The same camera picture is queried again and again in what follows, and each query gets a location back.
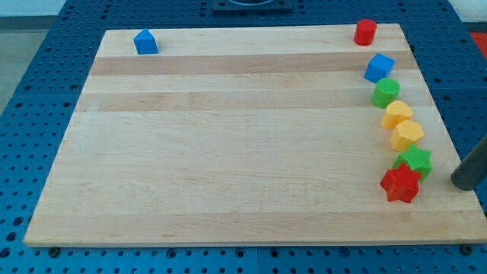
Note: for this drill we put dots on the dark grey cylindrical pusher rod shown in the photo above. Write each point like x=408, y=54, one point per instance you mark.
x=472, y=170

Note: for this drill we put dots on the green star block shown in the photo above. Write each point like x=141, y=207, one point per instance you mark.
x=417, y=159

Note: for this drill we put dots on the red star block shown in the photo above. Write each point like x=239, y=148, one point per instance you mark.
x=401, y=184

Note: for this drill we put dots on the wooden board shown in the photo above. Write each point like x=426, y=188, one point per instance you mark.
x=246, y=136

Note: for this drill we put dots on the yellow hexagon block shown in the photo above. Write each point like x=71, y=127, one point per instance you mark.
x=405, y=134

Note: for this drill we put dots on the yellow heart block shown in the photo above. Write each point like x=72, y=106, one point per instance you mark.
x=395, y=113

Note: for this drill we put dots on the green cylinder block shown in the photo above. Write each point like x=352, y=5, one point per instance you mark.
x=385, y=92

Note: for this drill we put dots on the blue cube block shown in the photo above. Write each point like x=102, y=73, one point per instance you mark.
x=379, y=67

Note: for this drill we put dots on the red cylinder block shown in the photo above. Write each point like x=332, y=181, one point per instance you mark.
x=365, y=32

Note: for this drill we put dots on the blue triangular prism block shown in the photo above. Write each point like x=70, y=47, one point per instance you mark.
x=145, y=43

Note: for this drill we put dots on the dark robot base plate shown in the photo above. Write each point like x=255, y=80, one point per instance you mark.
x=252, y=5

